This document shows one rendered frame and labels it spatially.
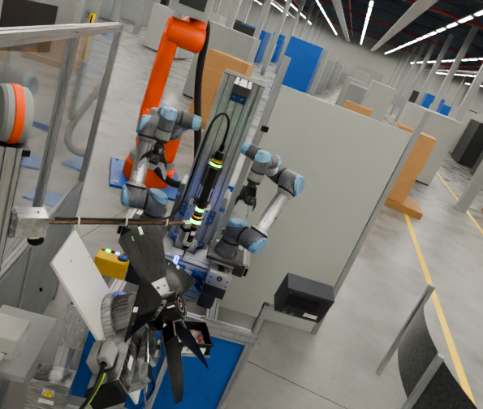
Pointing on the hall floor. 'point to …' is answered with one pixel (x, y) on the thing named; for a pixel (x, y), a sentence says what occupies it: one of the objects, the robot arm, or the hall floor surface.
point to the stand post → (62, 356)
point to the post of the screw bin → (157, 381)
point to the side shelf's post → (0, 393)
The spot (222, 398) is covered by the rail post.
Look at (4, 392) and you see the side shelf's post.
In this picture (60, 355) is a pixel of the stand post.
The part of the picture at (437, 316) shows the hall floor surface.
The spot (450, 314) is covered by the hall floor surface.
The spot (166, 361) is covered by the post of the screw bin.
